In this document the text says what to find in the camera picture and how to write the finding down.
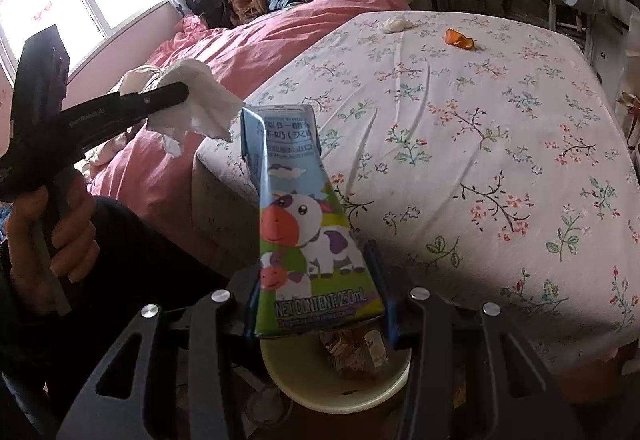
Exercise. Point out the pink blanket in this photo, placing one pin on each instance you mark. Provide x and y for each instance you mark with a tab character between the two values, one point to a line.
280	40

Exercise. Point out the white plastic bag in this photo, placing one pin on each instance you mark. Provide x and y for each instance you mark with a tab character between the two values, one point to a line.
205	105

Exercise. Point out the floral tablecloth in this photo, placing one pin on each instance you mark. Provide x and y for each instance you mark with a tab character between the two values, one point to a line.
450	145

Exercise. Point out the pale yellow plastic bin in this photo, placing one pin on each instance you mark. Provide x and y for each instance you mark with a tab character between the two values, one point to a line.
320	392

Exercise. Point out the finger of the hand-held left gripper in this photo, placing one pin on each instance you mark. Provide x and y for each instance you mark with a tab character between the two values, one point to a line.
125	107

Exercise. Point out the white crumpled cloth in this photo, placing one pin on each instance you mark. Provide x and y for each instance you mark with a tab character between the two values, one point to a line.
132	79

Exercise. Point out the person's dark pants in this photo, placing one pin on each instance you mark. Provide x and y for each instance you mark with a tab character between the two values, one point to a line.
125	260

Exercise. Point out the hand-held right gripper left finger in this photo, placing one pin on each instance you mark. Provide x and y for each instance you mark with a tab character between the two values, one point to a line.
235	315

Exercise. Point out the beige cloth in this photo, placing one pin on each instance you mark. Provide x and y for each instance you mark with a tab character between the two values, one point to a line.
107	152

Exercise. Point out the small white tissue ball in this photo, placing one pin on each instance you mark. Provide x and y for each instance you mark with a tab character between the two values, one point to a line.
397	23

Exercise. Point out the person's left hand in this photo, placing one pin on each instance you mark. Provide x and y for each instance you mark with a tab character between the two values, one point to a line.
22	245

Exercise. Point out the orange peel piece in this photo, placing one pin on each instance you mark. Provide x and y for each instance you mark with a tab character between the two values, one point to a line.
459	38

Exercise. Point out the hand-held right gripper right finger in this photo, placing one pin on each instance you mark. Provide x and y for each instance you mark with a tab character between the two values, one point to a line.
390	327

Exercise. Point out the brown garment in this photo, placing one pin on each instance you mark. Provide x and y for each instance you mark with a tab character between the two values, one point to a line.
247	7

